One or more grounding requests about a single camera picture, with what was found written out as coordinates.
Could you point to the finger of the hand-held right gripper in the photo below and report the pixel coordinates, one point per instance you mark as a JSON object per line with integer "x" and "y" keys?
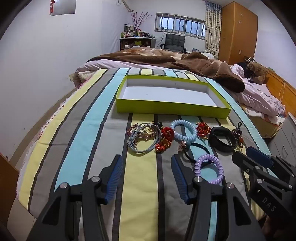
{"x": 241, "y": 161}
{"x": 259, "y": 157}

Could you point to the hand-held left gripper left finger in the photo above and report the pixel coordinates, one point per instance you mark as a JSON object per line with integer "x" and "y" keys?
{"x": 114, "y": 180}

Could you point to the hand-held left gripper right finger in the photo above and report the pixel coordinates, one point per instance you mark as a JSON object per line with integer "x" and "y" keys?
{"x": 179, "y": 178}

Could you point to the black wristband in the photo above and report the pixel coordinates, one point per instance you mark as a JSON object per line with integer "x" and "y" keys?
{"x": 219, "y": 144}

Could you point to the red knot beaded charm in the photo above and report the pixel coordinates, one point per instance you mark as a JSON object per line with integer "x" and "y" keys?
{"x": 167, "y": 134}

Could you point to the green shallow cardboard box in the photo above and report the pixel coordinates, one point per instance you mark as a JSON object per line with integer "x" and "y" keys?
{"x": 166, "y": 92}

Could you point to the grey drawer cabinet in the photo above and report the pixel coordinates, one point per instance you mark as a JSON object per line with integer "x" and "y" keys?
{"x": 285, "y": 136}

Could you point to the red gold flower ornament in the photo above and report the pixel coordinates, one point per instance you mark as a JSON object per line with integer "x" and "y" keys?
{"x": 202, "y": 129}

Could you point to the striped bed sheet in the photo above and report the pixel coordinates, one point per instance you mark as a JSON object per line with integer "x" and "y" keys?
{"x": 76, "y": 143}

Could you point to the black gold hair ornament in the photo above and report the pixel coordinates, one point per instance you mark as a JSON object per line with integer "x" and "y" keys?
{"x": 158, "y": 125}

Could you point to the pale pink duvet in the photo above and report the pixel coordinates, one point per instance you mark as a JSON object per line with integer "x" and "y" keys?
{"x": 259, "y": 97}

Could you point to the orange wooden headboard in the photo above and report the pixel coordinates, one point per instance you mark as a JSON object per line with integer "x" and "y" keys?
{"x": 279, "y": 81}

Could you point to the brown teddy bear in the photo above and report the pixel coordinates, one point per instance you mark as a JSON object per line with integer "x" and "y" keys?
{"x": 256, "y": 70}

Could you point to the black cloth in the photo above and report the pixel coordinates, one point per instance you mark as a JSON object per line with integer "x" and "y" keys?
{"x": 244, "y": 67}

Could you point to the brown wooden furniture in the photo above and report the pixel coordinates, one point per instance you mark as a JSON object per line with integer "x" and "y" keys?
{"x": 7, "y": 185}

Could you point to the brown fleece blanket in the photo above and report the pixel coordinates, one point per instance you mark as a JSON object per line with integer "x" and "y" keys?
{"x": 161, "y": 59}

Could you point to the orange wooden wardrobe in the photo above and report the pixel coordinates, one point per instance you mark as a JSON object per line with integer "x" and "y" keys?
{"x": 238, "y": 34}

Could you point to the patterned curtain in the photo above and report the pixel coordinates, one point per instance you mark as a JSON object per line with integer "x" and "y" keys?
{"x": 212, "y": 30}

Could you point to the black padded chair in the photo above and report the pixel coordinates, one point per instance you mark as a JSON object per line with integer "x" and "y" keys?
{"x": 174, "y": 42}

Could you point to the wooden shelf desk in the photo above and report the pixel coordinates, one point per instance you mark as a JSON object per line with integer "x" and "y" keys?
{"x": 136, "y": 42}

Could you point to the barred window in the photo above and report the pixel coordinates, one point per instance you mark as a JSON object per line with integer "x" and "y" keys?
{"x": 180, "y": 25}

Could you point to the row of bottles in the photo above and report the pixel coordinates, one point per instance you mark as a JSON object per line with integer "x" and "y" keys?
{"x": 131, "y": 32}

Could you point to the pink flower branches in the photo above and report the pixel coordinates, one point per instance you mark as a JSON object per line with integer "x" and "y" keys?
{"x": 140, "y": 19}

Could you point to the red hanging ornament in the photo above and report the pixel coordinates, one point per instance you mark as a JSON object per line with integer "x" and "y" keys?
{"x": 52, "y": 5}

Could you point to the white wall socket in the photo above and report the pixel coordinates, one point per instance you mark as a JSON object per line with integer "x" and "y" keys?
{"x": 71, "y": 77}

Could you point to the white wall board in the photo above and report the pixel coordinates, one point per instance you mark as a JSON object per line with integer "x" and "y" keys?
{"x": 63, "y": 8}

